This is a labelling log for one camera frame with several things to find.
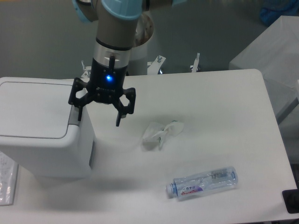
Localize white side table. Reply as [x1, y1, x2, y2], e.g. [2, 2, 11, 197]
[229, 16, 299, 164]

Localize black device at table edge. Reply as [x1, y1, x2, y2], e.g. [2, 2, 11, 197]
[282, 189, 299, 214]

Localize white push-lid trash can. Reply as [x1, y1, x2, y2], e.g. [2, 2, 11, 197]
[0, 77, 95, 178]

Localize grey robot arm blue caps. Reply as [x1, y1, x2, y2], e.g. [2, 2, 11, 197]
[68, 0, 181, 126]

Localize blue object top right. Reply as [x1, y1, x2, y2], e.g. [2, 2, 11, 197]
[259, 6, 299, 26]

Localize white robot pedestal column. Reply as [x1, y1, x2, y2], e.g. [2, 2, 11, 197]
[127, 13, 154, 76]

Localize white clamp bracket middle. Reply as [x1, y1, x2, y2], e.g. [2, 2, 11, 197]
[147, 55, 166, 75]

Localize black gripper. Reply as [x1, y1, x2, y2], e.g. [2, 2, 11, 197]
[67, 57, 137, 127]

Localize silver clamp bolt right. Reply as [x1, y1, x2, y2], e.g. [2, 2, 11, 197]
[190, 52, 201, 73]

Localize white bracket with bolts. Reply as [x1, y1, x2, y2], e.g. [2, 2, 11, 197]
[81, 60, 92, 78]

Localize empty clear plastic bottle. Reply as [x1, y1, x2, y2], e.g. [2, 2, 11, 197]
[165, 167, 238, 201]

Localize paper sheet in plastic sleeve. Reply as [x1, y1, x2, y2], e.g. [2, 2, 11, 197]
[0, 152, 18, 206]

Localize crumpled white plastic bag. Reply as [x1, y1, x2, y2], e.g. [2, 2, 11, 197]
[142, 120, 184, 149]

